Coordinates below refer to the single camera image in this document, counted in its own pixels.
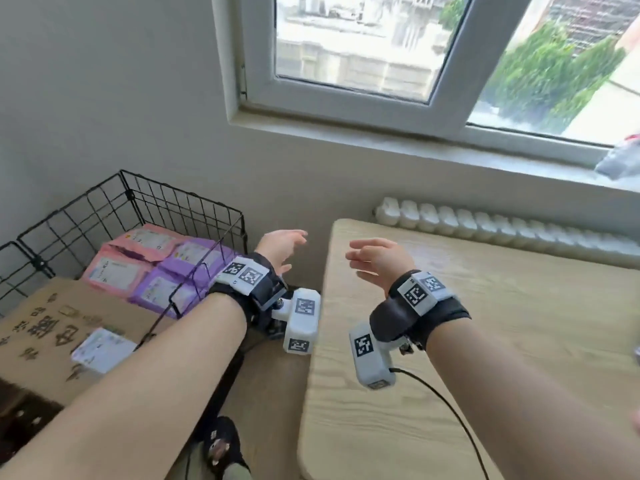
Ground person's black shoe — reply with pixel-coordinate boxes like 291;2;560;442
202;416;251;480

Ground person's right hand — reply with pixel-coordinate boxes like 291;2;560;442
345;238;417;298

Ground white wrist camera with markers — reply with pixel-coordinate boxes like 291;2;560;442
271;288;322;355
348;322;413;391

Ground person's right forearm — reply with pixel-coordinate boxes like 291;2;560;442
425;317;640;480

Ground black wrist strap white markers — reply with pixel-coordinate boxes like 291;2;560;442
369;269;473;353
207;252;289;331

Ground clear plastic bottle red label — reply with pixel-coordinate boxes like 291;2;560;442
595;134;640;181

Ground thin black camera cable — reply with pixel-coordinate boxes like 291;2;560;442
389;367;491;480

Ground black wire cart basket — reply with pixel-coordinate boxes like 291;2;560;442
0;169;249;480

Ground person's left hand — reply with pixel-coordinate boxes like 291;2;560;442
253;228;309;275

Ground beige window cover sheet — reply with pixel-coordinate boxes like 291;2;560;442
562;39;640;145

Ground cardboard box red-marked label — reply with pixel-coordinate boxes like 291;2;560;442
0;277;176;405

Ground white radiator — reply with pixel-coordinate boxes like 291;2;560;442
373;197;640;271

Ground wooden table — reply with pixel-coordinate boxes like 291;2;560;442
297;218;640;480

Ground person's left forearm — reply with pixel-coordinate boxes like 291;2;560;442
0;292;249;480

